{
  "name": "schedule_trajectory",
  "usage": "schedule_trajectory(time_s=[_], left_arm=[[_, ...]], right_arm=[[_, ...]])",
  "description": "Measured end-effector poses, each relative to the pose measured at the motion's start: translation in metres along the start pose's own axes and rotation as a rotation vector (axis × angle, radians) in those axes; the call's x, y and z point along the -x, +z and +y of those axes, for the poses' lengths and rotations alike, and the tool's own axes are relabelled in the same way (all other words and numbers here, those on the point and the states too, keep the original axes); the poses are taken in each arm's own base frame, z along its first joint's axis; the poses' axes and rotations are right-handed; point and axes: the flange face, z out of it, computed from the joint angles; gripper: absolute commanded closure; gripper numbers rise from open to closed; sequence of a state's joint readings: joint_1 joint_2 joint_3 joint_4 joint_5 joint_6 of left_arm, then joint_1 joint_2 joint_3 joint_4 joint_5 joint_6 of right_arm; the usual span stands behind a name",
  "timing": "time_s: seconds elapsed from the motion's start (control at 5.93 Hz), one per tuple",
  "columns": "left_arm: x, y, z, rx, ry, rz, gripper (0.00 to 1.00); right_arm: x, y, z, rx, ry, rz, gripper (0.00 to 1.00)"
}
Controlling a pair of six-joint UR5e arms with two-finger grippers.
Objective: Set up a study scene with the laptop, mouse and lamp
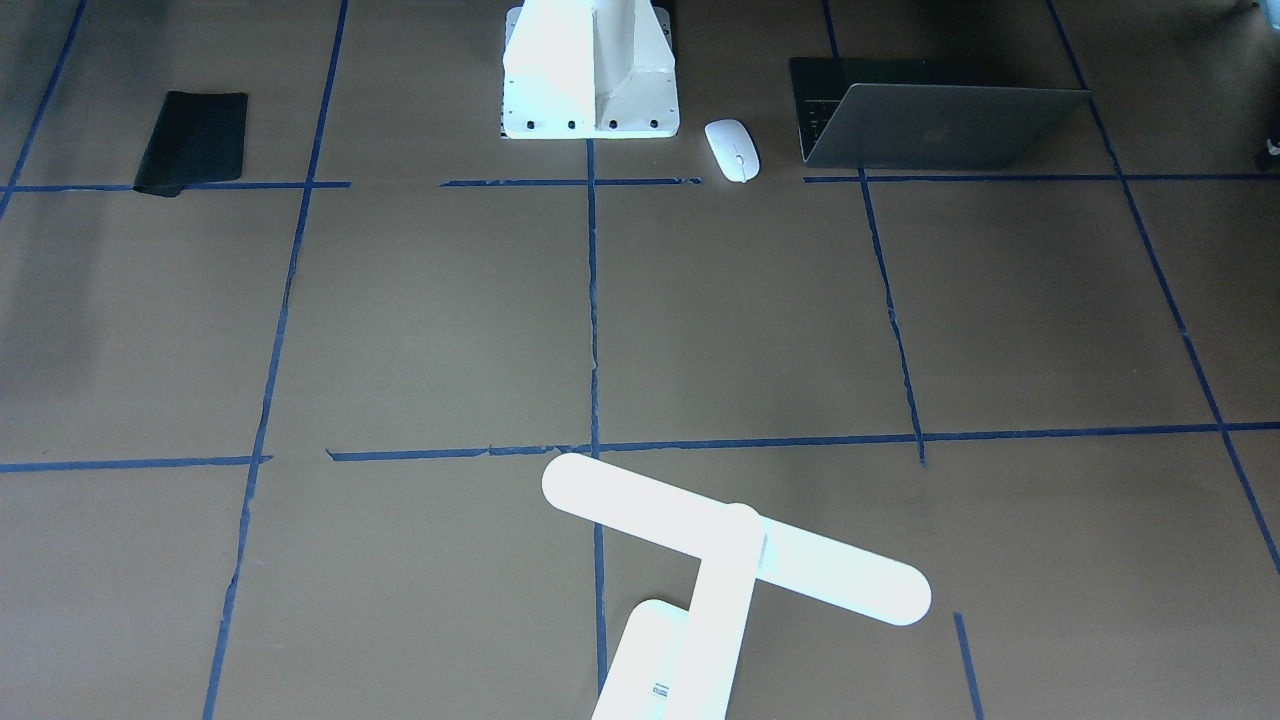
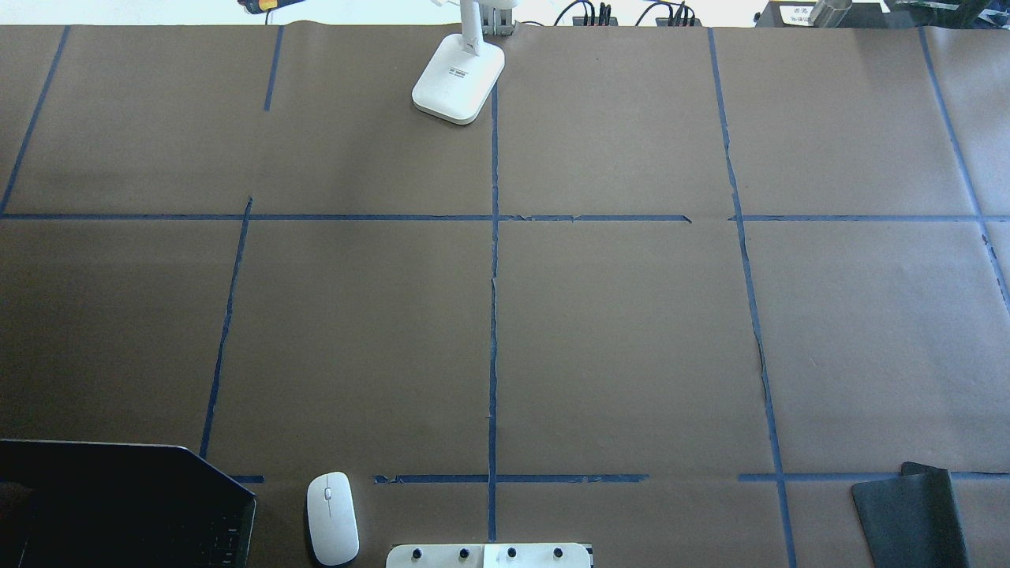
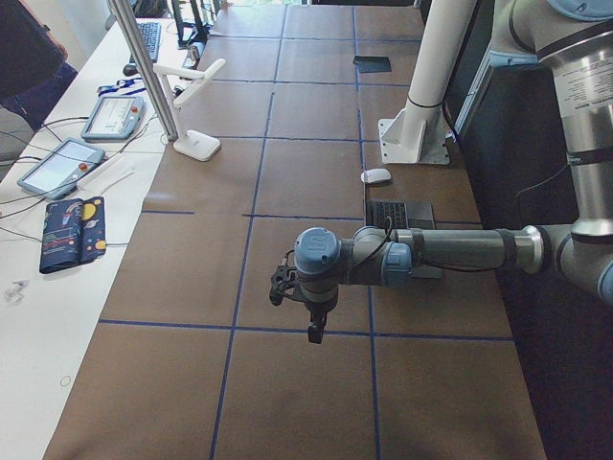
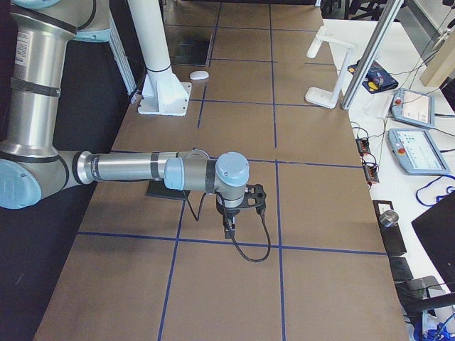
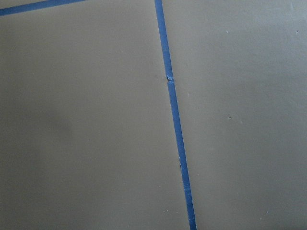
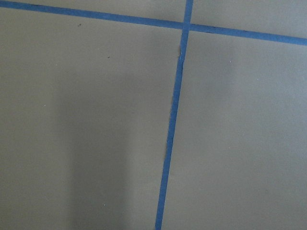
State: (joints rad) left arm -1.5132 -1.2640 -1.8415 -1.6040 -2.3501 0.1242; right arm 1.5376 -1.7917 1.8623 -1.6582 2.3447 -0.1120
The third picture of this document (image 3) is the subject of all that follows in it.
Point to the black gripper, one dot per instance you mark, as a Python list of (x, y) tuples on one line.
[(316, 307)]

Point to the grey laptop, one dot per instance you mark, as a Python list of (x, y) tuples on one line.
[(399, 214)]

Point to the white computer mouse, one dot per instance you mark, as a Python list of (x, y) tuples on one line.
[(375, 176)]

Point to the black mouse pad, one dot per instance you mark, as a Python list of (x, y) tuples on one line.
[(372, 64)]

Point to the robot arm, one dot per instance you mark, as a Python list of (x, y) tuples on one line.
[(574, 40)]

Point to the black desk mouse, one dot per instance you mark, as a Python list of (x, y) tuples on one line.
[(130, 70)]

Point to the white plastic tube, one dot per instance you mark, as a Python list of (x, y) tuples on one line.
[(108, 174)]

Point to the dark blue space pouch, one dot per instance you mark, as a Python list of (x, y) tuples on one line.
[(73, 234)]

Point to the far teach pendant tablet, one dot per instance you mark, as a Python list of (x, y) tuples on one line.
[(113, 118)]

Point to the teach pendant tablet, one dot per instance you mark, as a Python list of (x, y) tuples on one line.
[(58, 173), (113, 118)]

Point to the near teach pendant tablet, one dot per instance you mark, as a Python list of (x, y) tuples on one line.
[(58, 173)]

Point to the black keyboard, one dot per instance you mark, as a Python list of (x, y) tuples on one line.
[(151, 34)]

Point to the person in dark clothes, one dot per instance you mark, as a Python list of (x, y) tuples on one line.
[(35, 72)]

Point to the aluminium frame post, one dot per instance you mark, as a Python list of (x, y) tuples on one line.
[(124, 16)]

